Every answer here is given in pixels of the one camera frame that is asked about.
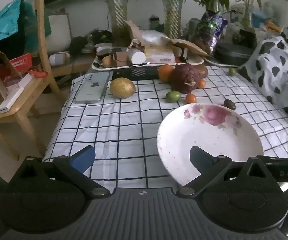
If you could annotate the white bottle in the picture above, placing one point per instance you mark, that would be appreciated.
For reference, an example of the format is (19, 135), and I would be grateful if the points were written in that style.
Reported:
(59, 58)

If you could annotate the torn brown paper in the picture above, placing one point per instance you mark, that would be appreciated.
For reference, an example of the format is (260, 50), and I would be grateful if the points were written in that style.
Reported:
(135, 31)

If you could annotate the wooden chair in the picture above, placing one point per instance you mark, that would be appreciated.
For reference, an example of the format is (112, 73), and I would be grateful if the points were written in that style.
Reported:
(42, 42)

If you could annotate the pale green smartphone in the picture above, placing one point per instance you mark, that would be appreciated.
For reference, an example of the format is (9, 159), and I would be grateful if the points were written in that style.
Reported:
(91, 88)

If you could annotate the brown paper envelope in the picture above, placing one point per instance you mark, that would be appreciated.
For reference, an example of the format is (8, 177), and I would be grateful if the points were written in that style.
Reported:
(183, 43)

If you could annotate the small orange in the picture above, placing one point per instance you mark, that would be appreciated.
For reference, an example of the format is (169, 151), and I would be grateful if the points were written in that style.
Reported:
(201, 84)
(190, 98)

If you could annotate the purple snack bag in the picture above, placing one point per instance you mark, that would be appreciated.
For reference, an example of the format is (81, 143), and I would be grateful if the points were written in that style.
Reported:
(212, 27)

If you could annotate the long white box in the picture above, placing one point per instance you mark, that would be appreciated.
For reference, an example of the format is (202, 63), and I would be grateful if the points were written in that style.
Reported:
(14, 95)

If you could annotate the yellow white carton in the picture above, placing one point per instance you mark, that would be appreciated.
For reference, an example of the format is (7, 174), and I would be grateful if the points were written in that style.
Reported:
(158, 53)

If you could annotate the purple sweet potato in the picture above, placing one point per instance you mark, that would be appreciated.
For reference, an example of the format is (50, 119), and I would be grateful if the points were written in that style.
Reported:
(186, 78)

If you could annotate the small green fruit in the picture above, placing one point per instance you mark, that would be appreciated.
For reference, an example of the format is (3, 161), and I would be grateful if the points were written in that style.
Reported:
(232, 72)

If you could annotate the small cardboard box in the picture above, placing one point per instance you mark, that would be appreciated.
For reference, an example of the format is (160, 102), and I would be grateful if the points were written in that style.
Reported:
(122, 58)

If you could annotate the white floral plate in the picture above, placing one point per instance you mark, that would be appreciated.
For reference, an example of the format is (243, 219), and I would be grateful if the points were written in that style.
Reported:
(208, 135)

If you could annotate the white cylindrical jar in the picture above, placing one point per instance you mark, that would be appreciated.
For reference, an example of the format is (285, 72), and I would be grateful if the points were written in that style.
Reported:
(137, 56)

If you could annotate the small dark fruit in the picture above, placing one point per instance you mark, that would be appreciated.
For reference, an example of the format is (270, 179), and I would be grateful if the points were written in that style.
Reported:
(230, 104)

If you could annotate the red cardboard box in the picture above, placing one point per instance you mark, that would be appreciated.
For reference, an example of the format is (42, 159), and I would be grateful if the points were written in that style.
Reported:
(21, 62)

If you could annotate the white plastic bag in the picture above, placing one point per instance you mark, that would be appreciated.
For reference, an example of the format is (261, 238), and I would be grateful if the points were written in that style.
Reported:
(152, 35)

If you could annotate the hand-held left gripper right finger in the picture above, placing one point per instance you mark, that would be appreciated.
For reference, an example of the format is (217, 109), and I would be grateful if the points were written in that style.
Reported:
(196, 156)

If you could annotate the small glass vase with bamboo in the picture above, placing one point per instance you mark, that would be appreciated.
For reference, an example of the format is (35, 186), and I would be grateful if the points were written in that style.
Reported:
(246, 15)

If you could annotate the white black checked cloth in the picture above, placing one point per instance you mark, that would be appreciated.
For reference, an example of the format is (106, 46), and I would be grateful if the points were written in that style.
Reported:
(124, 127)

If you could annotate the black zipped case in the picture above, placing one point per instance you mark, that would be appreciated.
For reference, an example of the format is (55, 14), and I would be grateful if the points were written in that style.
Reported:
(233, 52)

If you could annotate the green lime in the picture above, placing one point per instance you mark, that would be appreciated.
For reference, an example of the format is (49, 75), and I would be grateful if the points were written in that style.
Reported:
(173, 96)

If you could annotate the dark green bag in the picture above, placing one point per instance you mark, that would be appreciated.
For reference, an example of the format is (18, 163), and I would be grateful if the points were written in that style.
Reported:
(34, 22)

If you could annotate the teal plastic bag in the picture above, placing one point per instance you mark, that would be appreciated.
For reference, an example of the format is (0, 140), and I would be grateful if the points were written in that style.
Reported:
(3, 25)

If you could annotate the flat black box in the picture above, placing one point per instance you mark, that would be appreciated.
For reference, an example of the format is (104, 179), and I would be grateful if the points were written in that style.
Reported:
(136, 73)

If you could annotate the cow print blanket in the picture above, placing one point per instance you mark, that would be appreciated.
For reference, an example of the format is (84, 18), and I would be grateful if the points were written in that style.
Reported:
(276, 62)

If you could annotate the yellow round potato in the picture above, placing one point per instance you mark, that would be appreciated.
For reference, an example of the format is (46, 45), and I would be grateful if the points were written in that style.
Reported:
(122, 88)

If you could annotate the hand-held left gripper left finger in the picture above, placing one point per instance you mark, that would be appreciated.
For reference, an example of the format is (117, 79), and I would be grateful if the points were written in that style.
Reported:
(85, 158)

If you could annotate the white board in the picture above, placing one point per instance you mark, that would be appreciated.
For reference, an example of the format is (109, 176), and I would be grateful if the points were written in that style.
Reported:
(59, 30)

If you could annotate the brown pear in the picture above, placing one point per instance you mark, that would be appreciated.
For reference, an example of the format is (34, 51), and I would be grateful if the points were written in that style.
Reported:
(203, 70)

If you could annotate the white tray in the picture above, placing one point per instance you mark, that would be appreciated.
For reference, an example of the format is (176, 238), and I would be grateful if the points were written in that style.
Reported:
(218, 63)
(195, 60)

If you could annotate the large orange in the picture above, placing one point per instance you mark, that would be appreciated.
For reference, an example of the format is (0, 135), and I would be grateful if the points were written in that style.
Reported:
(165, 73)

